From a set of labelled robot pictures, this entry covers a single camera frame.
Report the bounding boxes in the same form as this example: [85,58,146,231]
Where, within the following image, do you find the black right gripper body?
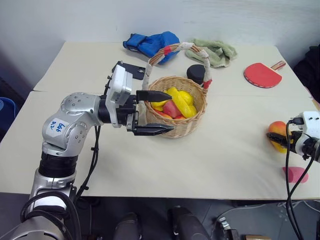
[287,130,304,152]

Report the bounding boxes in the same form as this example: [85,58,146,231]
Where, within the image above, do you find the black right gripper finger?
[265,132,290,149]

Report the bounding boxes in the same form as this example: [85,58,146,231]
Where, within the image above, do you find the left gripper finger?
[135,90,173,103]
[133,122,175,137]

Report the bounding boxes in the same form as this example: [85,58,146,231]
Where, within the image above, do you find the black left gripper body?
[115,95,140,133]

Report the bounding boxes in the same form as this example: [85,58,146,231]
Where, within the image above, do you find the orange yellow toy mango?
[268,120,294,154]

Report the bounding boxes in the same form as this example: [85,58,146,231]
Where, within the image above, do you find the small yellow toy fruit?
[150,100,168,112]

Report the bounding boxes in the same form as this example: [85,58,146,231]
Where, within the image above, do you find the orange red toy fruit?
[155,109,174,120]

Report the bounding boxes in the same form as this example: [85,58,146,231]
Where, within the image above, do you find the red toy watermelon slice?
[163,100,184,120]

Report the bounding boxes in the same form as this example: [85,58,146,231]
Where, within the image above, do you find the yellow toy banana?
[166,87,197,119]

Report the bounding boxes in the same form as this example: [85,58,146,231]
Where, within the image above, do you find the pink toy fruit slice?
[282,166,309,184]

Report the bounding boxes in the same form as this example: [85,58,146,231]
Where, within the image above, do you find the black round puck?
[186,64,207,86]

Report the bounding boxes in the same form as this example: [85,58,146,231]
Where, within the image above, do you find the blue fabric bag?
[122,31,181,66]

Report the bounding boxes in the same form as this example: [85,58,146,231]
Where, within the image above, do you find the red table tennis paddle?
[242,60,287,89]

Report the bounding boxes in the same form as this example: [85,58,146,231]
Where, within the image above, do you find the dark bag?
[291,44,320,105]

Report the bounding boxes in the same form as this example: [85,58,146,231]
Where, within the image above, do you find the green towel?
[184,37,238,69]

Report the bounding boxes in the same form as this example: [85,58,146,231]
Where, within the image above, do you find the dark rounded shape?
[114,211,144,240]
[166,205,211,240]

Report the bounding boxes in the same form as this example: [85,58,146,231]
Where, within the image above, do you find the metal clamp under table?
[215,216,241,240]

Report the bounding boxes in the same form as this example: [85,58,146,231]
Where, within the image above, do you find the blue plastic bin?
[0,96,17,134]

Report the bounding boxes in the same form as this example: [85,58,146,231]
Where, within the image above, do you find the wicker basket with wrapped handle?
[141,42,214,139]

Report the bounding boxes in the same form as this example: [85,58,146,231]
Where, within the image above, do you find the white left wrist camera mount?
[104,65,133,129]

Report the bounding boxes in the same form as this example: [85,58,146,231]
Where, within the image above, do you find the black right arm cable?
[284,119,316,240]

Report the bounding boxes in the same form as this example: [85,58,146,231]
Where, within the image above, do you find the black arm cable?
[284,119,316,240]
[74,124,102,201]

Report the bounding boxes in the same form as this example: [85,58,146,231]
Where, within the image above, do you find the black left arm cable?
[74,124,102,201]

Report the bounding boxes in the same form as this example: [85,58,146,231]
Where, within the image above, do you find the white floor cable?
[246,199,320,215]

